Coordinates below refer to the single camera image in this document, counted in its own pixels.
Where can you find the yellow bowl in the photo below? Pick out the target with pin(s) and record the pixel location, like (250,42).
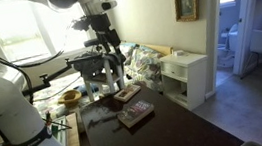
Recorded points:
(69,98)

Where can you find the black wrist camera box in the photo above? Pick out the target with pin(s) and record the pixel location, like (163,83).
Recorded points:
(81,24)

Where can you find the wooden base board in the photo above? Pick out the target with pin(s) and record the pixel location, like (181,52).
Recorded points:
(73,144)

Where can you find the white nightstand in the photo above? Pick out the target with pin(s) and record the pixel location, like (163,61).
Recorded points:
(185,76)

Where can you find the dark purple paperback novel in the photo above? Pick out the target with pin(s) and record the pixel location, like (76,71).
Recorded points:
(136,113)

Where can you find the small white box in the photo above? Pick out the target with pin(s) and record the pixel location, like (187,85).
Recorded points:
(179,53)

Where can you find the white door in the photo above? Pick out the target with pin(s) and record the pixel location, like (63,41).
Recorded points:
(245,18)

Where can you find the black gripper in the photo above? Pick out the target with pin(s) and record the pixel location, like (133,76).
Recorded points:
(100,23)

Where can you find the white Franka Panda arm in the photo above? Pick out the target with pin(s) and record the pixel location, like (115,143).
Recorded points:
(7,108)

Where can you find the large bright window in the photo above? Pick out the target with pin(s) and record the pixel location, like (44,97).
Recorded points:
(22,32)

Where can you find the black stereo camera bar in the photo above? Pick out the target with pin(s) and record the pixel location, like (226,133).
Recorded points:
(91,43)

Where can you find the white cover paperback novel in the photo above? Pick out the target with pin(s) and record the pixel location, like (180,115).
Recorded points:
(127,93)

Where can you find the dark blue cloth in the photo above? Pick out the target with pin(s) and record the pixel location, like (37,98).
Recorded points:
(86,89)

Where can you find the white toilet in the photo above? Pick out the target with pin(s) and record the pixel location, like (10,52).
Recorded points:
(231,44)

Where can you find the red black clamp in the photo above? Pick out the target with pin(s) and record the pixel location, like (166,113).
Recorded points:
(49,121)

